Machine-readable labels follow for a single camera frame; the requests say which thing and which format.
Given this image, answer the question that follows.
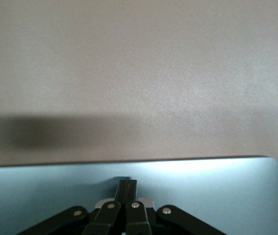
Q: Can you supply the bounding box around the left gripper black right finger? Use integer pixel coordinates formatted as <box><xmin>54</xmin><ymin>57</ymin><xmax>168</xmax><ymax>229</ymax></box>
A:
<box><xmin>125</xmin><ymin>180</ymin><xmax>227</xmax><ymax>235</ymax></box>

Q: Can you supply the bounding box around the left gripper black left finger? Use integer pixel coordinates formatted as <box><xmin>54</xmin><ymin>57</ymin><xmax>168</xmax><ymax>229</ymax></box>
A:
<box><xmin>16</xmin><ymin>179</ymin><xmax>129</xmax><ymax>235</ymax></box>

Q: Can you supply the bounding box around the light blue panel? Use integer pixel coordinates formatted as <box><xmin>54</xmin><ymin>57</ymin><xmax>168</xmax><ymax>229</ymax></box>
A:
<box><xmin>0</xmin><ymin>154</ymin><xmax>278</xmax><ymax>235</ymax></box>

